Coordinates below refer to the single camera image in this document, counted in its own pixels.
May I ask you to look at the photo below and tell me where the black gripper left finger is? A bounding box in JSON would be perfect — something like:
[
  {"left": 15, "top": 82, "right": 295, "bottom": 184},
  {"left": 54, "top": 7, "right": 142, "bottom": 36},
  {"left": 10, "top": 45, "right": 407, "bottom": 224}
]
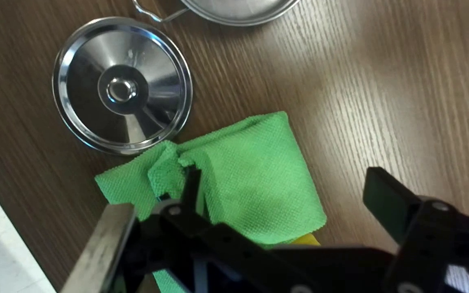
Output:
[{"left": 119, "top": 165, "right": 394, "bottom": 293}]

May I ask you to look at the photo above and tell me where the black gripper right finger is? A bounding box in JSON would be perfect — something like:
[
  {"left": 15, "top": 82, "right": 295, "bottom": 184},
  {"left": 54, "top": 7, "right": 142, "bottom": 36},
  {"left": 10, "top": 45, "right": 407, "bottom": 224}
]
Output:
[{"left": 362, "top": 167, "right": 469, "bottom": 293}]

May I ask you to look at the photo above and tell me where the green microfibre cloth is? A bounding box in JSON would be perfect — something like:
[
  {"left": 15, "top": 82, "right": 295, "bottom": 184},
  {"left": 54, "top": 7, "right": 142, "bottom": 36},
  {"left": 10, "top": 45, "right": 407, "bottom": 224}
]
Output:
[{"left": 93, "top": 111, "right": 329, "bottom": 293}]

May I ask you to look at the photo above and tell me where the round steel pot lid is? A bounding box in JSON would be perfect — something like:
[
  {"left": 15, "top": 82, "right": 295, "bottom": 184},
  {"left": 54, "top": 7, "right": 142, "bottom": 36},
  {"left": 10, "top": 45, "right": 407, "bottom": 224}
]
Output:
[{"left": 51, "top": 15, "right": 196, "bottom": 158}]

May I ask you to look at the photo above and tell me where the small steel pot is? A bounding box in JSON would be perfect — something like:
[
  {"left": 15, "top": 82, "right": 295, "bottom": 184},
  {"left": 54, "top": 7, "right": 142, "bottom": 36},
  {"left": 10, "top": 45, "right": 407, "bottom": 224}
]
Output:
[{"left": 132, "top": 0, "right": 302, "bottom": 28}]

